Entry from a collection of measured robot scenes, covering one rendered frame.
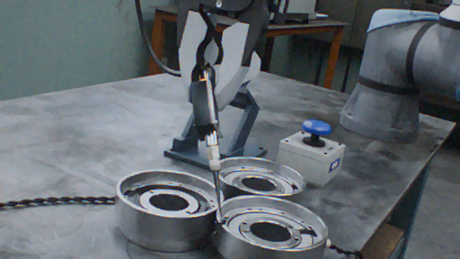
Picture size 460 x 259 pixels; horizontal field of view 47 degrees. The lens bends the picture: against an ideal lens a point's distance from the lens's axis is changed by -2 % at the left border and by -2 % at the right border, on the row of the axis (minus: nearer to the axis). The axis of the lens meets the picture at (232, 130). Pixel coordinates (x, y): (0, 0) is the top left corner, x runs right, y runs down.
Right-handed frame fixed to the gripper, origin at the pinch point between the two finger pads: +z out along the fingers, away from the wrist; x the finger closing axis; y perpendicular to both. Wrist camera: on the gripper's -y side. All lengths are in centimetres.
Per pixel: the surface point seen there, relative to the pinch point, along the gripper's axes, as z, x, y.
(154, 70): 26, 146, 185
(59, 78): 35, 158, 130
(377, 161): 7.9, -10.8, 38.1
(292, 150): 6.7, -3.5, 19.4
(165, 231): 11.5, -4.0, -7.6
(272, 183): 9.0, -5.8, 9.7
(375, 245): 30, -10, 64
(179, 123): 10.0, 18.8, 25.6
